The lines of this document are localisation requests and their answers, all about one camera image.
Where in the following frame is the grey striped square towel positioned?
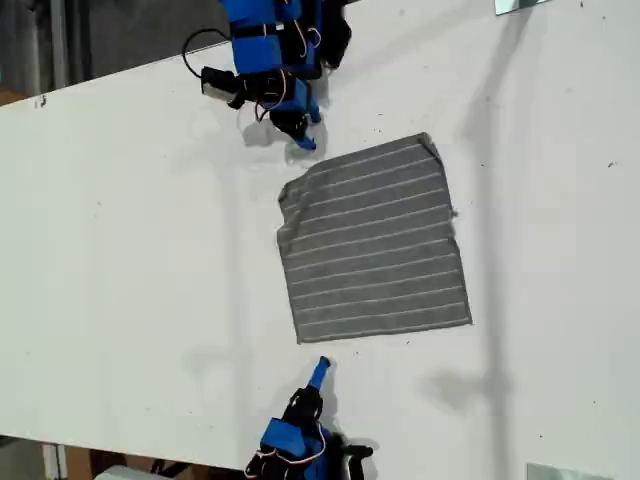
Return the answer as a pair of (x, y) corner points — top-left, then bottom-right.
(276, 131), (474, 346)

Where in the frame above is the white plastic container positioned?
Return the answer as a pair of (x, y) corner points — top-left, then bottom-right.
(94, 464), (151, 480)

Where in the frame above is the grey vertical beam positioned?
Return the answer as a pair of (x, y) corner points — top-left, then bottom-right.
(49, 0), (69, 94)

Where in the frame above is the shiny metal plate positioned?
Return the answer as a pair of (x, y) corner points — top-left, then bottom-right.
(493, 0), (549, 16)
(526, 462), (640, 480)

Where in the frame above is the white table leg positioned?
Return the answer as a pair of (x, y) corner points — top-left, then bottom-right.
(42, 442), (69, 480)

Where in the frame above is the black camera stalk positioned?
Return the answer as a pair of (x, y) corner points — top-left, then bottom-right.
(227, 74), (248, 110)

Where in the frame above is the black camera box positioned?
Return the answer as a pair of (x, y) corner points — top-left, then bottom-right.
(199, 66), (236, 104)
(342, 442), (375, 480)

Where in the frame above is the black camera cable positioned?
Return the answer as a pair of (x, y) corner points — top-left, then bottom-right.
(182, 28), (236, 79)

